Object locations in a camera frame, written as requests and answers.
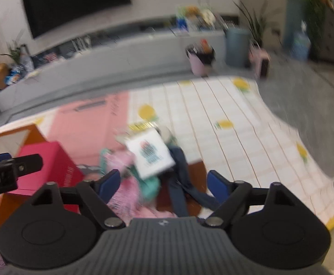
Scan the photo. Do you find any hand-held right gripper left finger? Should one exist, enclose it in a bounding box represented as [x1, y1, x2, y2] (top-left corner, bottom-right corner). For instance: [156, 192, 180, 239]
[31, 169, 126, 230]

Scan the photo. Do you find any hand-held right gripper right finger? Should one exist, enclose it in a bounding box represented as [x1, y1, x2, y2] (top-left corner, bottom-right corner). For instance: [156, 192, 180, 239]
[203, 170, 294, 230]

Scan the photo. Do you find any teal drawstring bag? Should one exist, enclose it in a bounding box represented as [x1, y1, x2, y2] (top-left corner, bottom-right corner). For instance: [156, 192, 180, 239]
[99, 148, 161, 201]

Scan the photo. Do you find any pink fluffy cloth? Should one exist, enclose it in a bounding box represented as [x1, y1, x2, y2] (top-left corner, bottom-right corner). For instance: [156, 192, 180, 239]
[103, 151, 179, 219]

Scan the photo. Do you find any red box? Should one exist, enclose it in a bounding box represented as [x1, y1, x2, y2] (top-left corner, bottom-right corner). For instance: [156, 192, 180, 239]
[0, 141, 85, 216]

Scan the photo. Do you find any orange brown box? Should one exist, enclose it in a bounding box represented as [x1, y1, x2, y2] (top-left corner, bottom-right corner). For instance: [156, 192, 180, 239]
[0, 123, 48, 235]

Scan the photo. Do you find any navy blue cloth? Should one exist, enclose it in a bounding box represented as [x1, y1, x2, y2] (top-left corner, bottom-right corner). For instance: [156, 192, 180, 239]
[161, 146, 223, 217]

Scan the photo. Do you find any white card packet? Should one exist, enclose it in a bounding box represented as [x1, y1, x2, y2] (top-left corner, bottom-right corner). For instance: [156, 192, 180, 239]
[125, 127, 177, 180]

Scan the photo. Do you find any lemon print checked tablecloth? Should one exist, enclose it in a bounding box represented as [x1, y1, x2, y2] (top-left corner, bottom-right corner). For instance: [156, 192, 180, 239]
[0, 76, 334, 232]

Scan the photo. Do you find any pink paper bag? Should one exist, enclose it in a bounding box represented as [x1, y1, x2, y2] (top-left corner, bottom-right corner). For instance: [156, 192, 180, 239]
[47, 92, 131, 167]

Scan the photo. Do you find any gold striped packet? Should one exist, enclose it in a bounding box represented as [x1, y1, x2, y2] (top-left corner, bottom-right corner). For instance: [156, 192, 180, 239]
[128, 121, 159, 131]

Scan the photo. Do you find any blue snack packet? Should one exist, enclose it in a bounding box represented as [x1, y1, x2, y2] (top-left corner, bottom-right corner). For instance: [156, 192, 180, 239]
[4, 67, 23, 85]

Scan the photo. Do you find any small potted plant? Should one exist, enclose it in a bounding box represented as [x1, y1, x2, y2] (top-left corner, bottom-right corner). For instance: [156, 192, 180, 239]
[0, 41, 28, 67]

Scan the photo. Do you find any grey television console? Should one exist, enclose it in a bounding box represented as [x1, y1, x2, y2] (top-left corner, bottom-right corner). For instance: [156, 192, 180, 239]
[0, 29, 227, 113]

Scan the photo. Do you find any pink waste bin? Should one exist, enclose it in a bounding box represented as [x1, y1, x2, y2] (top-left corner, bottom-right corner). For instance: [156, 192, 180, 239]
[185, 38, 216, 77]

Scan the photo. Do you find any pink stool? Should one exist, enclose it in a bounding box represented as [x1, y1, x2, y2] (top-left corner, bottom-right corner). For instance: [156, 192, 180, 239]
[248, 47, 271, 80]

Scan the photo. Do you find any white router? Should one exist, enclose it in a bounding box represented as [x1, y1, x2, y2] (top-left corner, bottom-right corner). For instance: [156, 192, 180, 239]
[70, 35, 92, 52]

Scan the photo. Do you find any grey lidded trash can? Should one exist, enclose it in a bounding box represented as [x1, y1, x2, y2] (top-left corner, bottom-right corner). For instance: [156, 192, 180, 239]
[225, 28, 251, 68]

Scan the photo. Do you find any blue water jug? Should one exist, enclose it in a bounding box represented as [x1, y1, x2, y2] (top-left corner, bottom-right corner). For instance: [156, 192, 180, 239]
[291, 20, 311, 61]

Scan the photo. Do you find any long leaf potted plant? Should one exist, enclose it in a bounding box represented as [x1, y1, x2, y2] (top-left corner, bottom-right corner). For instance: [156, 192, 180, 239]
[232, 0, 274, 48]

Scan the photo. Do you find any pile of toys and cards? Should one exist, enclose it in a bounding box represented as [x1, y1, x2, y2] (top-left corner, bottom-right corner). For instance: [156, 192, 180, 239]
[170, 5, 231, 36]

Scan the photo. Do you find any black flat television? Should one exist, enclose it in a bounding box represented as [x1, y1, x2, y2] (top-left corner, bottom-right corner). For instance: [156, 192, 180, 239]
[21, 0, 132, 39]

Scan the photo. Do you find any green hanging vine plant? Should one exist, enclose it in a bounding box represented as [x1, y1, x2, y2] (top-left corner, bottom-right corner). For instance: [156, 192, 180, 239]
[284, 0, 329, 55]

